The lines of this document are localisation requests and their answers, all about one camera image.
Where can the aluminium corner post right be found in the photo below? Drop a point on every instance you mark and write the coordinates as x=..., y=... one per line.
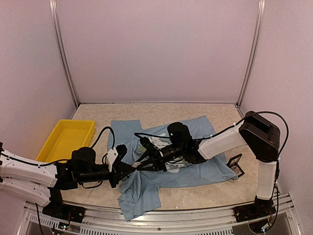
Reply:
x=253, y=52

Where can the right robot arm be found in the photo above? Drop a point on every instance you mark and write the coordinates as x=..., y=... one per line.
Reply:
x=254, y=131

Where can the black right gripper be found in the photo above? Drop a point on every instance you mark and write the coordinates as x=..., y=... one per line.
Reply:
x=156, y=159

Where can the aluminium corner post left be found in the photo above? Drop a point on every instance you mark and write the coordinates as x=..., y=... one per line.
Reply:
x=62, y=51

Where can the aluminium corner post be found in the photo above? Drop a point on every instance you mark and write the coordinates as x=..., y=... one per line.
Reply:
x=62, y=51
x=253, y=52

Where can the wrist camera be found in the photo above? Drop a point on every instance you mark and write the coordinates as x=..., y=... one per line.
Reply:
x=115, y=153
x=152, y=144

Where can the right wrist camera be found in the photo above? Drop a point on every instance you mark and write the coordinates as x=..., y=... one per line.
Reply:
x=152, y=144

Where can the aluminium table front rail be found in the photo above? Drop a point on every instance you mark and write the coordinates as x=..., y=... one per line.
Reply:
x=110, y=221

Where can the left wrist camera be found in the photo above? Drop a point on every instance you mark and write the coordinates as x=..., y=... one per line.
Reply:
x=115, y=153

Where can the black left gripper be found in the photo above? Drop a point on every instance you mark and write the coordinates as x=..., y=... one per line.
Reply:
x=120, y=170

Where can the black display case with brooch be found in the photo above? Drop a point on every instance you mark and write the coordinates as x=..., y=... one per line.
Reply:
x=233, y=164

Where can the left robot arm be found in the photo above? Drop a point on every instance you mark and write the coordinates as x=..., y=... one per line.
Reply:
x=42, y=183

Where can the yellow plastic bin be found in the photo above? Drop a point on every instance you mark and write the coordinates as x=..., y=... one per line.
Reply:
x=68, y=135

